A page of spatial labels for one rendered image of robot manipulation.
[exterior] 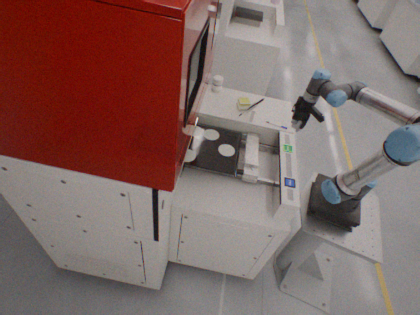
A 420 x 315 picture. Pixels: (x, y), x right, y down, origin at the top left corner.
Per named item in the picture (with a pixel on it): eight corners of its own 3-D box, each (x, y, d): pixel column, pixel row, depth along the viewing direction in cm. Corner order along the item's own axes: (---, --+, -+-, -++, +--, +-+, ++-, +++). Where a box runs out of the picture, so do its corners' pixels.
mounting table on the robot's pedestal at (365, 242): (366, 207, 168) (379, 196, 159) (367, 272, 139) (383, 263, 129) (298, 180, 176) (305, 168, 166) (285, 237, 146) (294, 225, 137)
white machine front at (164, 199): (154, 240, 121) (152, 190, 92) (191, 128, 177) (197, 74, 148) (160, 242, 121) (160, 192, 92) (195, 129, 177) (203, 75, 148)
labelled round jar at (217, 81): (210, 91, 184) (212, 79, 177) (212, 85, 189) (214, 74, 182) (220, 93, 184) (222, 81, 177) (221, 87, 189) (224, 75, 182)
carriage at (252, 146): (241, 180, 148) (242, 177, 146) (245, 137, 173) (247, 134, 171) (255, 184, 148) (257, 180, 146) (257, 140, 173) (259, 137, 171)
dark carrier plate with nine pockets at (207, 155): (172, 161, 145) (172, 160, 145) (186, 122, 169) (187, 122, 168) (234, 175, 145) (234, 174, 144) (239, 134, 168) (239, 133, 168)
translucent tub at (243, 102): (238, 112, 172) (240, 103, 167) (235, 104, 177) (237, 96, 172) (249, 112, 174) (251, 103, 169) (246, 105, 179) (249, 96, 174)
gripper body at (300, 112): (290, 112, 142) (299, 92, 133) (305, 115, 142) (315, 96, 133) (290, 120, 136) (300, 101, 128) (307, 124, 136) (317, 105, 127)
